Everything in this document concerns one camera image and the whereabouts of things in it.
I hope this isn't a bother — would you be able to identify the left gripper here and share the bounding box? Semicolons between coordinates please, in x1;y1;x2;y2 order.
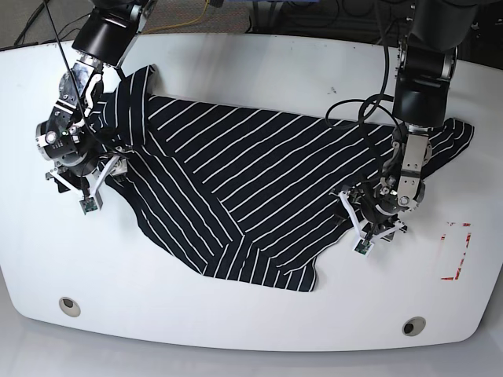
332;184;408;245

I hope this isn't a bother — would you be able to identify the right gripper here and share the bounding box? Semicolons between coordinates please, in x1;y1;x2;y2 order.
46;152;127;205

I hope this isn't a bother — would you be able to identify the black white striped t-shirt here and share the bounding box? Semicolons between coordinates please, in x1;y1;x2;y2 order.
88;64;476;294

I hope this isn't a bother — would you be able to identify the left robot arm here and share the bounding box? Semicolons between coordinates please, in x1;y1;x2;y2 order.
335;1;482;255

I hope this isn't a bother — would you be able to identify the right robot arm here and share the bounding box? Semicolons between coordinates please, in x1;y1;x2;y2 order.
35;1;156;213

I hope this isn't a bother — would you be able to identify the red tape rectangle marking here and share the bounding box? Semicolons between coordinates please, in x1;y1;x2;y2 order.
436;222;473;281

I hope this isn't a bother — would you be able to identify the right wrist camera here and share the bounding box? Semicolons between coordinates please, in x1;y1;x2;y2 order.
79;193;103;214

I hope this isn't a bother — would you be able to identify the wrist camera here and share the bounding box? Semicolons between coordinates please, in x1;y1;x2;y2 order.
79;193;103;214
354;238;375;257

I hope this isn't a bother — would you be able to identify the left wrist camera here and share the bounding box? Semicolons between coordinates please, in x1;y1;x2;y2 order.
354;238;375;257

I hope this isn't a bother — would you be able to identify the right table cable grommet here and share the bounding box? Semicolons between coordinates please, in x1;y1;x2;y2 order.
402;317;426;337

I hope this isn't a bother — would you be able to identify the table cable grommet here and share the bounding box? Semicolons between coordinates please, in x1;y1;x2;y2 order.
59;297;81;318
402;317;426;337

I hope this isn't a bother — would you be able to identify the left table cable grommet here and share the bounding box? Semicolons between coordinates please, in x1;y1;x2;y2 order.
59;297;81;318

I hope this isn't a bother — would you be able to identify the yellow floor cable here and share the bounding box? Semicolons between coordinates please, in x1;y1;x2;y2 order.
143;0;209;35

